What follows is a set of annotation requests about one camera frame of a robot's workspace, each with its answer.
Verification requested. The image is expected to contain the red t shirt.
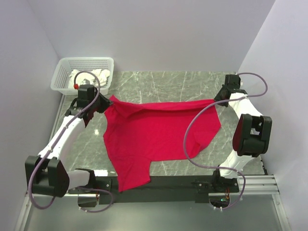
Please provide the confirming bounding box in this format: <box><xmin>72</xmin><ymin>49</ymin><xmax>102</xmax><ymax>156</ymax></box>
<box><xmin>103</xmin><ymin>96</ymin><xmax>221</xmax><ymax>192</ymax></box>

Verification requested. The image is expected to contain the white plastic laundry basket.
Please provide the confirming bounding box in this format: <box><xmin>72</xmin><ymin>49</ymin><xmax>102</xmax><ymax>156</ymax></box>
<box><xmin>51</xmin><ymin>57</ymin><xmax>114</xmax><ymax>95</ymax></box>

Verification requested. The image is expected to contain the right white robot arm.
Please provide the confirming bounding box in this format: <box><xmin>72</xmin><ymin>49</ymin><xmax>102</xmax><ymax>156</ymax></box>
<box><xmin>211</xmin><ymin>74</ymin><xmax>272</xmax><ymax>192</ymax></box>

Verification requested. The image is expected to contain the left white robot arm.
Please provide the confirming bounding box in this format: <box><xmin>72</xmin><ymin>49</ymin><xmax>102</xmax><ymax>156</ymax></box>
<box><xmin>25</xmin><ymin>85</ymin><xmax>113</xmax><ymax>197</ymax></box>

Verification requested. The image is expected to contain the aluminium frame rail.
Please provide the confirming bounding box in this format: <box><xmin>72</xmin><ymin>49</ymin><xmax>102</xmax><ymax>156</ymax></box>
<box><xmin>244</xmin><ymin>175</ymin><xmax>280</xmax><ymax>195</ymax></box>

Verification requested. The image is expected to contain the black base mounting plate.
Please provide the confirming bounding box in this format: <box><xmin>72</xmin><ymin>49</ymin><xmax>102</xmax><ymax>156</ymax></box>
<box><xmin>67</xmin><ymin>175</ymin><xmax>238</xmax><ymax>207</ymax></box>

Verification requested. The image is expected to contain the white t shirt in basket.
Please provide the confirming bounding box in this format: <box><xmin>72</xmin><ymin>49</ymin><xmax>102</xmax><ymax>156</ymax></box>
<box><xmin>68</xmin><ymin>69</ymin><xmax>110</xmax><ymax>89</ymax></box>

